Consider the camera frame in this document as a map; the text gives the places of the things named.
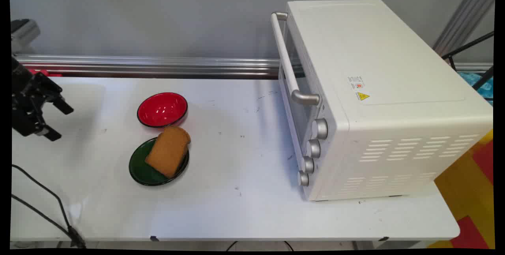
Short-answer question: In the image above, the thin black cable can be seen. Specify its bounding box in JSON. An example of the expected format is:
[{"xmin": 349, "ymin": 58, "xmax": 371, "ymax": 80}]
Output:
[{"xmin": 11, "ymin": 194, "xmax": 73, "ymax": 235}]

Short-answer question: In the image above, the brown bread slice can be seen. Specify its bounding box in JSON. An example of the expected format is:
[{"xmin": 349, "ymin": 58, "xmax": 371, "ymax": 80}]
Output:
[{"xmin": 145, "ymin": 126, "xmax": 191, "ymax": 179}]

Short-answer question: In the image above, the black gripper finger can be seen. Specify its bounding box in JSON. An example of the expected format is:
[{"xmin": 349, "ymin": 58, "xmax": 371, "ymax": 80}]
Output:
[
  {"xmin": 37, "ymin": 125, "xmax": 63, "ymax": 142},
  {"xmin": 47, "ymin": 93, "xmax": 75, "ymax": 115}
]

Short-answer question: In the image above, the aluminium profile post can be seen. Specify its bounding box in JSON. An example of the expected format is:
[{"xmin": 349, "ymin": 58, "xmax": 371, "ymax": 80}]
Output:
[{"xmin": 433, "ymin": 0, "xmax": 496, "ymax": 56}]

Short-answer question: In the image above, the black cable with connector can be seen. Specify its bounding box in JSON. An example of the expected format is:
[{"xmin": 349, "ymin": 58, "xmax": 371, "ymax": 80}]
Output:
[{"xmin": 11, "ymin": 164, "xmax": 86, "ymax": 248}]

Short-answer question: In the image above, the black metal stand frame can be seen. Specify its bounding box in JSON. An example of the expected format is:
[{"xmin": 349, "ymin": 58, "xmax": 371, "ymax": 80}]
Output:
[{"xmin": 442, "ymin": 31, "xmax": 494, "ymax": 92}]

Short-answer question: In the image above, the oven door with silver handle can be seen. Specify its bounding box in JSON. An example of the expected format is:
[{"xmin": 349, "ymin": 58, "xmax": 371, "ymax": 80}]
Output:
[{"xmin": 271, "ymin": 11, "xmax": 322, "ymax": 158}]

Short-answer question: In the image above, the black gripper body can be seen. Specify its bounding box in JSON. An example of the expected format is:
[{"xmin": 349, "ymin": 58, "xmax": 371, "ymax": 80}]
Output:
[{"xmin": 11, "ymin": 58, "xmax": 64, "ymax": 137}]

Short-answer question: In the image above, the yellow red foam floor mat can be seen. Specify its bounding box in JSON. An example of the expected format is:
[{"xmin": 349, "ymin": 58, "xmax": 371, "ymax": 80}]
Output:
[{"xmin": 428, "ymin": 129, "xmax": 494, "ymax": 249}]

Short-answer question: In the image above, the white toaster oven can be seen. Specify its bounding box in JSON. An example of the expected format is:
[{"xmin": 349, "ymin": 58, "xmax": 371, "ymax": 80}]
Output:
[{"xmin": 271, "ymin": 0, "xmax": 494, "ymax": 202}]

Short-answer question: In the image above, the blue plastic object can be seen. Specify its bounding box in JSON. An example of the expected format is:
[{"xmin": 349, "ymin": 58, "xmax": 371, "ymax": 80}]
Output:
[{"xmin": 458, "ymin": 71, "xmax": 494, "ymax": 106}]

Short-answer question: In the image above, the black cable under table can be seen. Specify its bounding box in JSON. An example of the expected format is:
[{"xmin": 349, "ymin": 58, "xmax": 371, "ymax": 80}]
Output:
[{"xmin": 226, "ymin": 241, "xmax": 295, "ymax": 252}]

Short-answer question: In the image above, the aluminium rail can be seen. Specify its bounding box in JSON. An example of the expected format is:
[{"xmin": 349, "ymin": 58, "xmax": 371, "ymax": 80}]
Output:
[{"xmin": 14, "ymin": 54, "xmax": 494, "ymax": 79}]

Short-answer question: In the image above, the red bowl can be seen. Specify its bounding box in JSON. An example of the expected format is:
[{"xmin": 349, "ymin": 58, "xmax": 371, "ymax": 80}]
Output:
[{"xmin": 137, "ymin": 92, "xmax": 188, "ymax": 128}]

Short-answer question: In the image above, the red cloth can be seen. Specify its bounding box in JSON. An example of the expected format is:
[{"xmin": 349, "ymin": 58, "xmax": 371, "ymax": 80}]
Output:
[{"xmin": 28, "ymin": 69, "xmax": 63, "ymax": 78}]

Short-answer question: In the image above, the green plate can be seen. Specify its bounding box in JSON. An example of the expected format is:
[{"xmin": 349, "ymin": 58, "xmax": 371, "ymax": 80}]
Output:
[{"xmin": 129, "ymin": 137, "xmax": 190, "ymax": 187}]

